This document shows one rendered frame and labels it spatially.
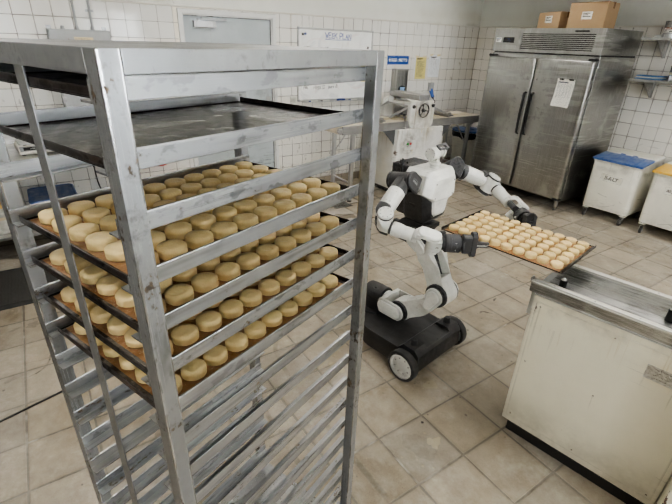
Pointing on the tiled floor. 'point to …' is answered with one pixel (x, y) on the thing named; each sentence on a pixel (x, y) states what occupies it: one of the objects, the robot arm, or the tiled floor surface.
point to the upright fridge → (620, 71)
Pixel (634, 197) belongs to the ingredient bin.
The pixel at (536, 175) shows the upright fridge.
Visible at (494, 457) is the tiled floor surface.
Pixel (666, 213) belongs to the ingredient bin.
